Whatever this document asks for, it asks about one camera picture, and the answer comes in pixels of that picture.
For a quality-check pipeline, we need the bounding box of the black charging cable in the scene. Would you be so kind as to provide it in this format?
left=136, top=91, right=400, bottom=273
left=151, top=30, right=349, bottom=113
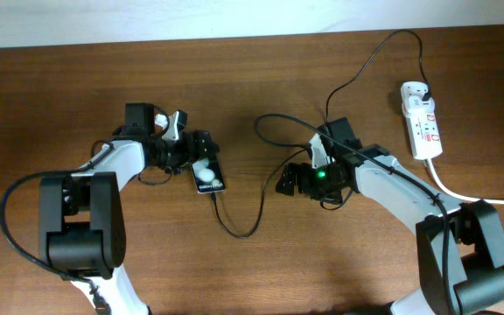
left=210, top=28, right=432, bottom=240

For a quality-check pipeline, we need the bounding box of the black smartphone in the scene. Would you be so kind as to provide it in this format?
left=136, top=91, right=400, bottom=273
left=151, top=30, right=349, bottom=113
left=192, top=158, right=227, bottom=194

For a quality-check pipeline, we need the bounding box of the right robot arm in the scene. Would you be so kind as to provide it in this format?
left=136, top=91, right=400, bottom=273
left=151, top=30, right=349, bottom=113
left=276, top=118, right=504, bottom=314

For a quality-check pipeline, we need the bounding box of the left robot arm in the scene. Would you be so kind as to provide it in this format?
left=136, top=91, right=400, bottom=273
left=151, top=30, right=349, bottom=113
left=38, top=102, right=220, bottom=314

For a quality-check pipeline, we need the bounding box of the white USB charger adapter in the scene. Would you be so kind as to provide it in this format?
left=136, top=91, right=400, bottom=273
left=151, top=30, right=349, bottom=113
left=401, top=81, right=435, bottom=114

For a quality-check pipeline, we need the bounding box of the white power strip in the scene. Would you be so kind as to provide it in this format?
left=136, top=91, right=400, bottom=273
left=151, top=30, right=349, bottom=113
left=402, top=95, right=443, bottom=160

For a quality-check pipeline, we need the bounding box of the white power strip cord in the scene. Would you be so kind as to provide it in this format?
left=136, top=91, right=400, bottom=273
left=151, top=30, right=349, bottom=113
left=423, top=157, right=504, bottom=208

